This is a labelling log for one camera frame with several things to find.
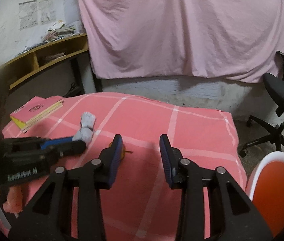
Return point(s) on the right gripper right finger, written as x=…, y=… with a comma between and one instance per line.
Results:
x=233, y=216

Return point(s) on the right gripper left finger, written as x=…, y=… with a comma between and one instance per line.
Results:
x=47, y=216

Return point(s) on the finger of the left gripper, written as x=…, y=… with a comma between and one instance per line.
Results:
x=71, y=148
x=57, y=141

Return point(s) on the grey mesh wrapper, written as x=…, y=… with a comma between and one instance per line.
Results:
x=86, y=131

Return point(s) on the brown dried fruit scrap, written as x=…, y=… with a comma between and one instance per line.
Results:
x=124, y=152

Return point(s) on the white red trash bin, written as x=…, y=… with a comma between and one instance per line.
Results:
x=265, y=188

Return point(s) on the pink book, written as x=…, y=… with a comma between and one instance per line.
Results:
x=34, y=108

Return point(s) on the wooden curved shelf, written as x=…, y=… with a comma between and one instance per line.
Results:
x=28, y=65

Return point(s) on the pink checked table cloth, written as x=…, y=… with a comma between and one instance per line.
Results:
x=140, y=205

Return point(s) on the pile of papers on shelf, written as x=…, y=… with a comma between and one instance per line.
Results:
x=58, y=31

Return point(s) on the black office chair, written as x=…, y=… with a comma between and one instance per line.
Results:
x=275, y=88

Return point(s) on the large pink hanging sheet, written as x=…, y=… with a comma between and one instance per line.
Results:
x=232, y=39

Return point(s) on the white paper notice on wall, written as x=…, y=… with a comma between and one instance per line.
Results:
x=35, y=13

